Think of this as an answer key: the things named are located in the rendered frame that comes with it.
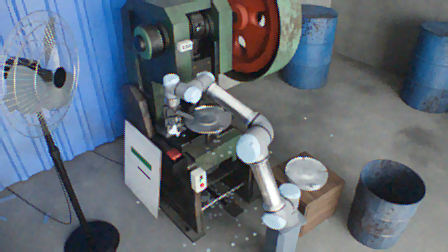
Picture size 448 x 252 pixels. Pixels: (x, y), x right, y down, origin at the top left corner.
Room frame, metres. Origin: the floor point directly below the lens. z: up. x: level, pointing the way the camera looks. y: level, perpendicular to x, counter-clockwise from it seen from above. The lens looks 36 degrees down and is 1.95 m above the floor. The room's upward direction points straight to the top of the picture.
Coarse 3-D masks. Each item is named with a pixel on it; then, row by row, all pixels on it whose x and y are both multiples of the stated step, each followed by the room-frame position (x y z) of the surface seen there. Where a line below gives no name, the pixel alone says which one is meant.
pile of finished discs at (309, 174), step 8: (296, 160) 1.79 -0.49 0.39; (304, 160) 1.79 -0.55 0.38; (312, 160) 1.78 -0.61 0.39; (288, 168) 1.70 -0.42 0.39; (296, 168) 1.70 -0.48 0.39; (304, 168) 1.70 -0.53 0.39; (312, 168) 1.69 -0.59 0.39; (320, 168) 1.70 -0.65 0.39; (288, 176) 1.62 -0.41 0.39; (296, 176) 1.62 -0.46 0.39; (304, 176) 1.62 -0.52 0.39; (312, 176) 1.62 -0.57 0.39; (320, 176) 1.62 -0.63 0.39; (296, 184) 1.56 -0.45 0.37; (304, 184) 1.55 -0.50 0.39; (312, 184) 1.54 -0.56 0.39; (320, 184) 1.55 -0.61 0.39
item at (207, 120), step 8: (200, 112) 1.80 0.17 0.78; (208, 112) 1.80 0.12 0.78; (216, 112) 1.80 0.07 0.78; (192, 120) 1.71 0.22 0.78; (200, 120) 1.70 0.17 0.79; (208, 120) 1.70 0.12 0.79; (216, 120) 1.70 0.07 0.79; (224, 120) 1.71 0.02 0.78; (192, 128) 1.63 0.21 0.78; (200, 128) 1.63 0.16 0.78; (208, 128) 1.63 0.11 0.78; (216, 128) 1.63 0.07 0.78; (224, 128) 1.63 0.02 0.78
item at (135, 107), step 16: (128, 96) 1.94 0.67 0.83; (128, 112) 1.99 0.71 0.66; (144, 112) 1.83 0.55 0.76; (144, 128) 1.82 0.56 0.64; (160, 144) 1.68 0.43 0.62; (192, 160) 1.50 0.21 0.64; (176, 176) 1.57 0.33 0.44; (160, 192) 1.77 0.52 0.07; (176, 192) 1.61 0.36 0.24; (192, 192) 1.43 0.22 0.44; (160, 208) 1.67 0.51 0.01; (176, 208) 1.61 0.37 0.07; (192, 208) 1.45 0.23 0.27; (176, 224) 1.51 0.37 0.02; (192, 224) 1.47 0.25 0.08; (192, 240) 1.37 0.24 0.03
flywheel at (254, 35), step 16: (240, 0) 2.05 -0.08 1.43; (256, 0) 1.95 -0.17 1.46; (272, 0) 1.81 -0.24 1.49; (240, 16) 2.00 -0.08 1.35; (256, 16) 1.99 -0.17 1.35; (272, 16) 1.81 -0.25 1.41; (240, 32) 2.04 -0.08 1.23; (256, 32) 1.94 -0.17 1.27; (272, 32) 1.80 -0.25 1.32; (240, 48) 2.07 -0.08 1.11; (256, 48) 1.94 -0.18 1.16; (272, 48) 1.79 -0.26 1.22; (240, 64) 1.99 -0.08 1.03; (256, 64) 1.88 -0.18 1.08
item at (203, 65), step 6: (198, 54) 1.80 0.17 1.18; (204, 54) 1.83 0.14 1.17; (198, 60) 1.75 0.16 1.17; (204, 60) 1.77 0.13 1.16; (210, 60) 1.80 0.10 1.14; (198, 66) 1.74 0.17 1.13; (204, 66) 1.77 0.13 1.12; (210, 66) 1.80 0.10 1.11; (198, 72) 1.74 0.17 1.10; (204, 72) 1.77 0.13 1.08; (210, 72) 1.80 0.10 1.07; (204, 96) 1.73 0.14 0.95; (198, 102) 1.71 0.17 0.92; (204, 102) 1.73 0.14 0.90
